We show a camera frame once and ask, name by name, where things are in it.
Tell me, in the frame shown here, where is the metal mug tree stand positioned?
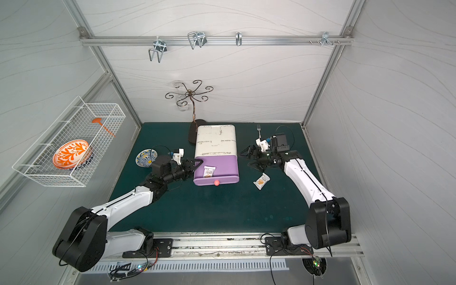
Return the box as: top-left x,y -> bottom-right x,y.
165,80 -> 214,145

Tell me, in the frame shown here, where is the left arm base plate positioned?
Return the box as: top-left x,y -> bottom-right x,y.
122,238 -> 173,258

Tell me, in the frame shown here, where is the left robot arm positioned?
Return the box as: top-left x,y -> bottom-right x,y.
52,156 -> 203,272

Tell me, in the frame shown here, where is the aluminium wall rail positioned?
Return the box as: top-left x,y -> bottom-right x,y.
80,34 -> 355,47

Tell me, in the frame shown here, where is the double metal hook middle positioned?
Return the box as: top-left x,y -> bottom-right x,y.
187,32 -> 207,50

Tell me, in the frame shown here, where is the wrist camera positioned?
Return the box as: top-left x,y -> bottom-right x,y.
172,148 -> 184,165
255,133 -> 290,153

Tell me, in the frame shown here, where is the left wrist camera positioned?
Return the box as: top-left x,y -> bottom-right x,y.
172,148 -> 184,165

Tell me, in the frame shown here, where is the single metal hook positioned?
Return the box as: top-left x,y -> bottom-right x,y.
235,32 -> 242,46

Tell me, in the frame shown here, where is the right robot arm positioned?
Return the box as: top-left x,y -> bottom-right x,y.
240,145 -> 352,249

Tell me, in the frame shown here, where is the blue patterned small bowl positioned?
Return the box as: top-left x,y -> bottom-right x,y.
135,148 -> 158,167

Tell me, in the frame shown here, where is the double metal hook left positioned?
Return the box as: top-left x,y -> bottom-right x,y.
148,38 -> 167,63

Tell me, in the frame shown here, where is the metal hook right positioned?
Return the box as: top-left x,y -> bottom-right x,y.
309,32 -> 340,46

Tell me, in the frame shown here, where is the orange spatula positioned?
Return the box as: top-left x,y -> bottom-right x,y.
91,118 -> 115,137

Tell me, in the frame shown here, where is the orange patterned plate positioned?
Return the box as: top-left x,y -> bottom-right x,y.
52,140 -> 92,169

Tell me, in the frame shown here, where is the white cookie packet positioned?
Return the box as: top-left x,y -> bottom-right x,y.
253,173 -> 270,191
203,166 -> 216,178

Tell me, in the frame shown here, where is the purple top drawer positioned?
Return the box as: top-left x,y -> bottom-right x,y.
193,155 -> 240,186

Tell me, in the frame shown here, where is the silver fork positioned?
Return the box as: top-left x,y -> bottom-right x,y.
256,124 -> 262,141

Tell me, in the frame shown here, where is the white drawer cabinet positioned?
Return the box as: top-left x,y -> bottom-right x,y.
195,125 -> 237,158

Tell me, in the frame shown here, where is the double metal hook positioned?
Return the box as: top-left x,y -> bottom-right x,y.
187,32 -> 207,50
148,38 -> 167,63

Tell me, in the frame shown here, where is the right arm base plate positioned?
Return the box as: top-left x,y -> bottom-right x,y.
261,236 -> 314,257

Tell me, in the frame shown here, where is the white wire basket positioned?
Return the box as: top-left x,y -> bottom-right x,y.
12,97 -> 126,188

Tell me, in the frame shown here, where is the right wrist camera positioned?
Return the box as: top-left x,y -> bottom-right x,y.
255,133 -> 290,153

